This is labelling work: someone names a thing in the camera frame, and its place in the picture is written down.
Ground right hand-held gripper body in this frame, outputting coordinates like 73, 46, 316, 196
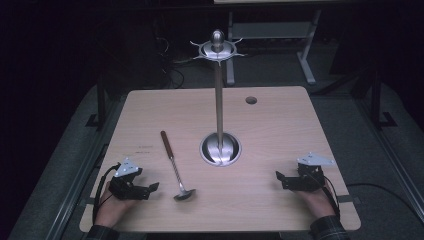
283, 152, 336, 193

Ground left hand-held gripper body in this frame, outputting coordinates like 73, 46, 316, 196
109, 157, 151, 201

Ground metal ladle with wooden handle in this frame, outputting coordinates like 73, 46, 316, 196
160, 130, 197, 202

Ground metal utensil rack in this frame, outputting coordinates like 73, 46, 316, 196
189, 29, 247, 168

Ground person's right hand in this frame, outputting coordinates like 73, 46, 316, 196
295, 185, 337, 220

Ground person's left hand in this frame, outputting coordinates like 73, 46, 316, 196
94, 180, 138, 229

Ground black metal stand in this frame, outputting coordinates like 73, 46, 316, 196
353, 66, 398, 131
84, 74, 108, 131

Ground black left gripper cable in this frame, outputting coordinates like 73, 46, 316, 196
92, 162, 122, 225

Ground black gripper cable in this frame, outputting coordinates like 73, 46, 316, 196
319, 173, 342, 222
92, 162, 122, 225

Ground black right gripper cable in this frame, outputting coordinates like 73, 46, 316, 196
319, 173, 342, 222

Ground black floor cable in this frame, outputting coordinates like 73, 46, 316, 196
345, 181, 420, 216

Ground tangled black cables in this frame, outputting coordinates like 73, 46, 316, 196
151, 19, 201, 90

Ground white desk frame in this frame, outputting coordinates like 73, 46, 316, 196
225, 9, 324, 87

